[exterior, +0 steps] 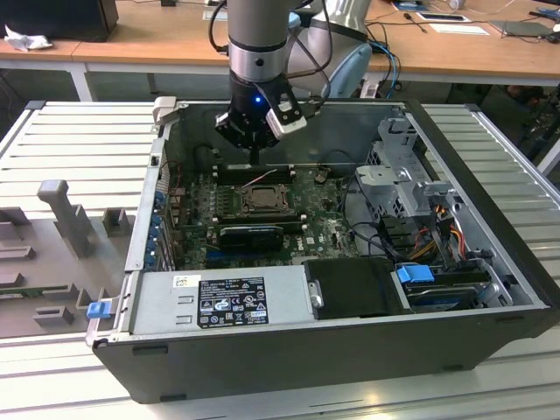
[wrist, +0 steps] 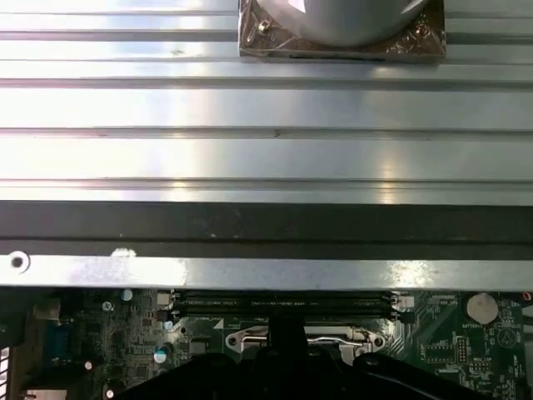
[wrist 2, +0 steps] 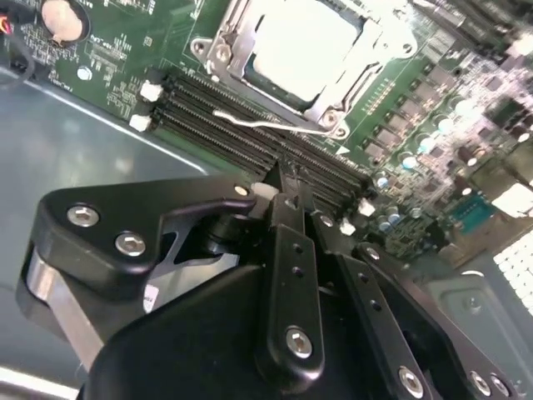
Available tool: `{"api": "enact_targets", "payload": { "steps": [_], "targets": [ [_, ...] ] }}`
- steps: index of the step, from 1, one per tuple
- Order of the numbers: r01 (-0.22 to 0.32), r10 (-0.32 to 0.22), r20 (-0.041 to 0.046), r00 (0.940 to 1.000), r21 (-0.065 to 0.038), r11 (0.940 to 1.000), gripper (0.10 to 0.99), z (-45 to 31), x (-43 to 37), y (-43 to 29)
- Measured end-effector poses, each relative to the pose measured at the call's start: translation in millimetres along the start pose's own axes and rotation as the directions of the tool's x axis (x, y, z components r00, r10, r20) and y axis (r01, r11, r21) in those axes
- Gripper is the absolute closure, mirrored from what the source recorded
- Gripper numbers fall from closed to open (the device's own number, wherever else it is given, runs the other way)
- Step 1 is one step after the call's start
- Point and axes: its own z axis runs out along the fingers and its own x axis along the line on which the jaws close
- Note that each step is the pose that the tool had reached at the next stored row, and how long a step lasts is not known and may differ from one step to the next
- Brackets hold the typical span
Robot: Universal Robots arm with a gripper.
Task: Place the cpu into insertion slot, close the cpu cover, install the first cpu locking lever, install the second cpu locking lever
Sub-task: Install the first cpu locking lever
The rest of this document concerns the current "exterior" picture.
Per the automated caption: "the grey parts rack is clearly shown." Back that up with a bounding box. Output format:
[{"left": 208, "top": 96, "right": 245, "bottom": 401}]
[{"left": 0, "top": 178, "right": 137, "bottom": 340}]

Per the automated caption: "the white framed phone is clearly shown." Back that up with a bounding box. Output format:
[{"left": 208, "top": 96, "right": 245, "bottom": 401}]
[{"left": 415, "top": 11, "right": 469, "bottom": 23}]

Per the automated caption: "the black graphics card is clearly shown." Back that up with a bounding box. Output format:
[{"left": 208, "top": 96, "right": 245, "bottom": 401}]
[{"left": 218, "top": 225, "right": 284, "bottom": 253}]

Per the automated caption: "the wooden desk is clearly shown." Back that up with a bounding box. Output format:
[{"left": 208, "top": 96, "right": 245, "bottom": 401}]
[{"left": 0, "top": 0, "right": 560, "bottom": 87}]

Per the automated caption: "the metal socket cover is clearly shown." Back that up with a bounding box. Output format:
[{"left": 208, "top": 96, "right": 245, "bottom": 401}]
[{"left": 239, "top": 183, "right": 291, "bottom": 214}]

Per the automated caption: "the hard disk in blue carrier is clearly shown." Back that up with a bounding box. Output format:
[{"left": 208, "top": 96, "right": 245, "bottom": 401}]
[{"left": 395, "top": 264, "right": 480, "bottom": 314}]

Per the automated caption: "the silver metal drive cage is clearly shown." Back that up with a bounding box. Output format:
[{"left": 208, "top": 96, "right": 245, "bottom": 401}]
[{"left": 353, "top": 115, "right": 465, "bottom": 220}]

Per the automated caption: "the black open PC case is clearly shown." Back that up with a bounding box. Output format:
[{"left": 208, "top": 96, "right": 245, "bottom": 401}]
[{"left": 85, "top": 95, "right": 560, "bottom": 406}]

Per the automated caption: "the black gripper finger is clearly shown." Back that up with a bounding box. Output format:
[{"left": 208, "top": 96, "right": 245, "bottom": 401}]
[
  {"left": 255, "top": 135, "right": 282, "bottom": 166},
  {"left": 213, "top": 111, "right": 256, "bottom": 166}
]

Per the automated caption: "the grey power supply unit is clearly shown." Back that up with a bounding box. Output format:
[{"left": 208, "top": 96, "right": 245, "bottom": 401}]
[{"left": 129, "top": 264, "right": 316, "bottom": 336}]

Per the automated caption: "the CPU socket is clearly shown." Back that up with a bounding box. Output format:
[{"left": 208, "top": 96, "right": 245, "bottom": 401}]
[{"left": 238, "top": 183, "right": 292, "bottom": 215}]

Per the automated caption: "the black internal cable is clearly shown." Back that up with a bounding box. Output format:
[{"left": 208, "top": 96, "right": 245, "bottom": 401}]
[{"left": 339, "top": 174, "right": 395, "bottom": 259}]

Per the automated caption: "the black box on desk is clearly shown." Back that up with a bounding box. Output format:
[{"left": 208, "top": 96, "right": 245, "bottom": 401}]
[{"left": 0, "top": 0, "right": 119, "bottom": 43}]

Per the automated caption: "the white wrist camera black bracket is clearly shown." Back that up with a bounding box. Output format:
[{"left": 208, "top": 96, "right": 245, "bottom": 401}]
[{"left": 256, "top": 82, "right": 307, "bottom": 140}]

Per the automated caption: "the black plastic air shroud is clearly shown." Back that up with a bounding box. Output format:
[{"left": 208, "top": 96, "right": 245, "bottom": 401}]
[{"left": 301, "top": 256, "right": 415, "bottom": 320}]

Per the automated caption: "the small square CPU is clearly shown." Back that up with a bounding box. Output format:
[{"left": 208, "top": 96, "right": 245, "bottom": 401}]
[{"left": 249, "top": 187, "right": 281, "bottom": 207}]

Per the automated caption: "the blue cable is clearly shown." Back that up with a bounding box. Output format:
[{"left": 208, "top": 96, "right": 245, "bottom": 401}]
[{"left": 371, "top": 41, "right": 402, "bottom": 93}]

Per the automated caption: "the green motherboard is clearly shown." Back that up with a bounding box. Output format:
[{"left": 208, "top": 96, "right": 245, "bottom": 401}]
[{"left": 174, "top": 168, "right": 364, "bottom": 270}]

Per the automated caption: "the grey case release handle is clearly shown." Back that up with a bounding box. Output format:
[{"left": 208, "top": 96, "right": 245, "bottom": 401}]
[{"left": 152, "top": 95, "right": 179, "bottom": 128}]

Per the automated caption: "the yellow red wire bundle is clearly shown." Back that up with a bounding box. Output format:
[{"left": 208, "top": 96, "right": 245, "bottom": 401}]
[{"left": 410, "top": 220, "right": 467, "bottom": 263}]

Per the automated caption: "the white paper sheet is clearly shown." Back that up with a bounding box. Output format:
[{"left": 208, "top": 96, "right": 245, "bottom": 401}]
[{"left": 428, "top": 22, "right": 489, "bottom": 36}]

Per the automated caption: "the dark flat tablet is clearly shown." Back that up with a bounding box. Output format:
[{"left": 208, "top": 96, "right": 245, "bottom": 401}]
[{"left": 489, "top": 19, "right": 557, "bottom": 40}]

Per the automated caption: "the crumpled white paper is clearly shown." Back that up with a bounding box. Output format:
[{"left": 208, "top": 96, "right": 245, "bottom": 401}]
[{"left": 3, "top": 24, "right": 53, "bottom": 53}]

